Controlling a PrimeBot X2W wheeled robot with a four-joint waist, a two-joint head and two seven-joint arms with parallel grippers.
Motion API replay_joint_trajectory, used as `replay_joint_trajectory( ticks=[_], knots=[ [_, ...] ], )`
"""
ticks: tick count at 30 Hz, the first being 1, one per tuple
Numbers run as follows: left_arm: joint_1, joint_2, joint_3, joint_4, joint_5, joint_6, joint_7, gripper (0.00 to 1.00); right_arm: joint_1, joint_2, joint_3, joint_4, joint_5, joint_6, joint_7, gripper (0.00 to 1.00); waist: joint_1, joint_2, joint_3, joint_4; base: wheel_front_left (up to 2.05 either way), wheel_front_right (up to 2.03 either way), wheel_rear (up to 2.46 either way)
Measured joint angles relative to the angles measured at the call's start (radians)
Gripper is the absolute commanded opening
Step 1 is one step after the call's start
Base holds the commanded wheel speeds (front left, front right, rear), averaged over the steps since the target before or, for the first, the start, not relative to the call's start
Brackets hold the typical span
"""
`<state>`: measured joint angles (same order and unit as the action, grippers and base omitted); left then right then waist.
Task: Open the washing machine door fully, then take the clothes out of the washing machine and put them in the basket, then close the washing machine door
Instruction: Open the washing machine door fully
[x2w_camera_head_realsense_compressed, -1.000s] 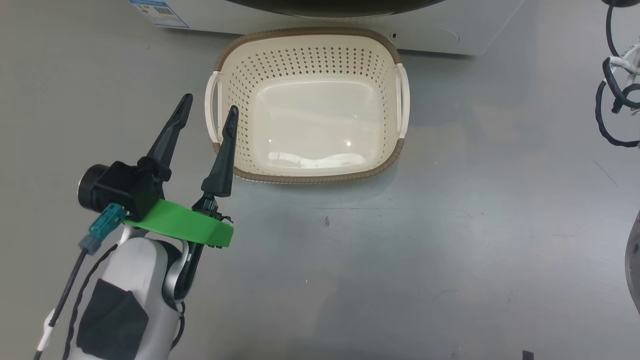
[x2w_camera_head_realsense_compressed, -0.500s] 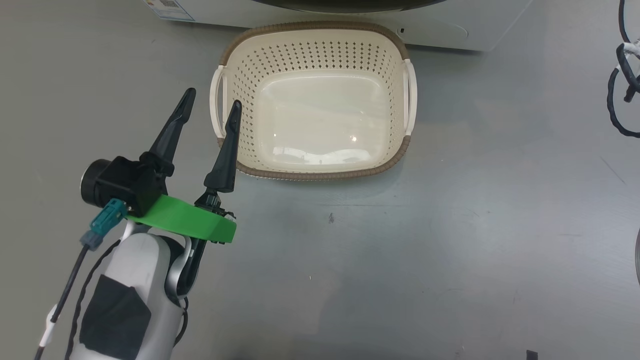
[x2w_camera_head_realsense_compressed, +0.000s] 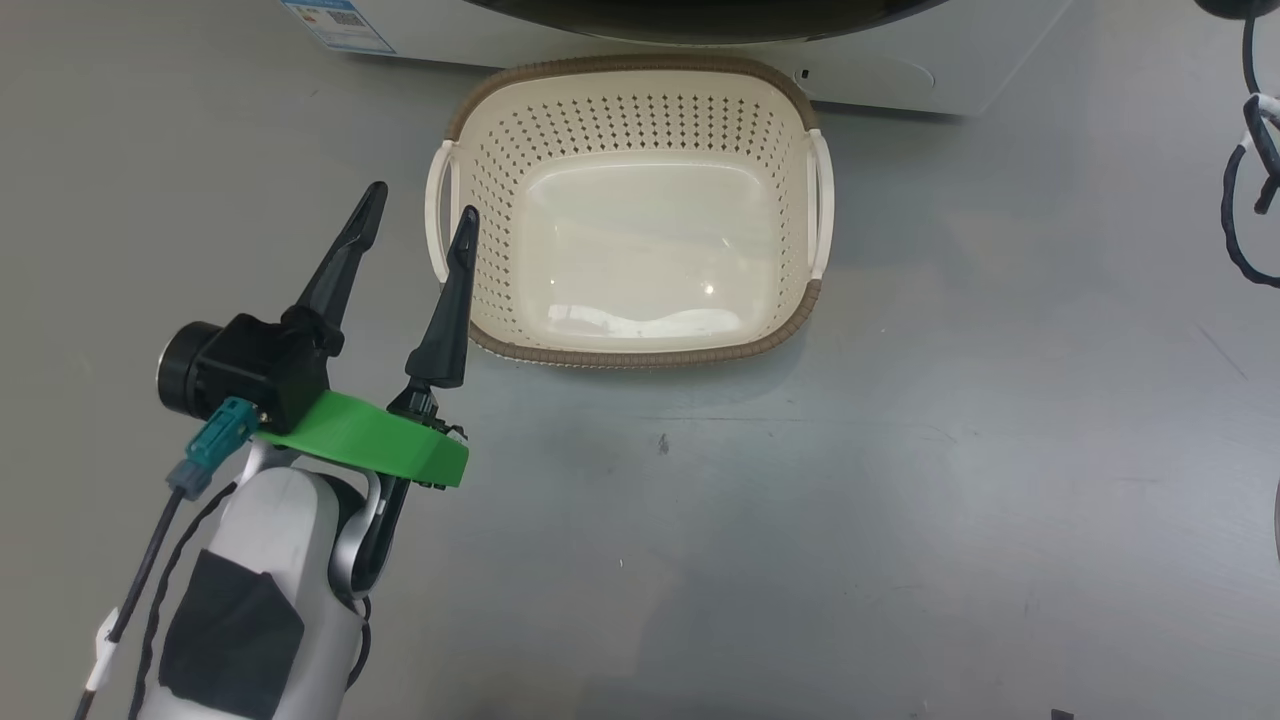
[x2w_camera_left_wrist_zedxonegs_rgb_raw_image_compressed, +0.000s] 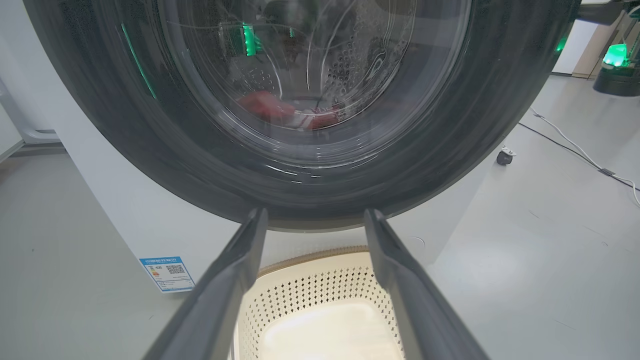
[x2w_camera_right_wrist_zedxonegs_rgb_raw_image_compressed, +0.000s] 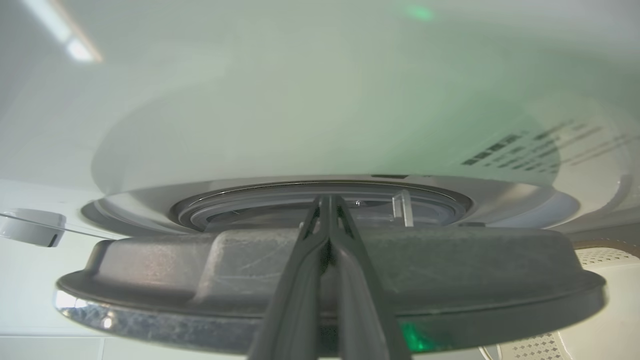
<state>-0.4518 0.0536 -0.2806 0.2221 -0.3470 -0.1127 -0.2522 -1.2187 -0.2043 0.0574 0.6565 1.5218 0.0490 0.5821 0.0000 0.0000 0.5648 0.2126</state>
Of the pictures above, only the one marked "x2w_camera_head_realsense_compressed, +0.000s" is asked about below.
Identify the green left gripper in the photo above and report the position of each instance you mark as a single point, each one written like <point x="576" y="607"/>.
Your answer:
<point x="370" y="440"/>

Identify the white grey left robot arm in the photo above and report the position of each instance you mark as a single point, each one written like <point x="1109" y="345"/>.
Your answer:
<point x="270" y="540"/>

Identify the cream perforated laundry basket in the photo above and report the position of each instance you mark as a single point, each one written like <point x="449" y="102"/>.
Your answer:
<point x="640" y="240"/>

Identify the white washing machine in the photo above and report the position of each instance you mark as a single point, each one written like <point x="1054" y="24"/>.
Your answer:
<point x="900" y="60"/>

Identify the blue energy label sticker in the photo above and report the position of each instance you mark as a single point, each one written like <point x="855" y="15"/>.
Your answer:
<point x="340" y="25"/>

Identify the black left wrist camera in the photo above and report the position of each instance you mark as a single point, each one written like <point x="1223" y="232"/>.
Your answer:
<point x="250" y="370"/>

